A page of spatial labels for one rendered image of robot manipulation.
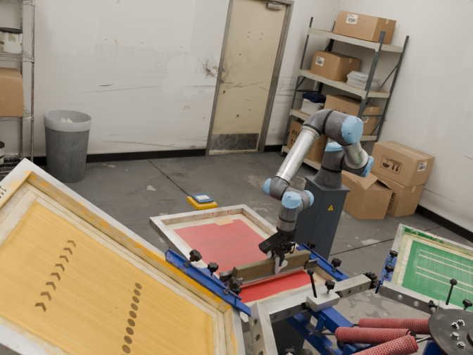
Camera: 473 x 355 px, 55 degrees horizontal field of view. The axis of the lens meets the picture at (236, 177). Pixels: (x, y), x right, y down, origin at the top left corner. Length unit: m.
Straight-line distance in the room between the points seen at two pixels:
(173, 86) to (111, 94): 0.77
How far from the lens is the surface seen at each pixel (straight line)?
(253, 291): 1.95
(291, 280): 2.07
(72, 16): 5.10
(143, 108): 5.57
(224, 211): 2.47
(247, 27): 6.15
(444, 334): 1.44
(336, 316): 1.80
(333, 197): 2.54
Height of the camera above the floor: 2.06
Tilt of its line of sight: 21 degrees down
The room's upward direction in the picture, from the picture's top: 11 degrees clockwise
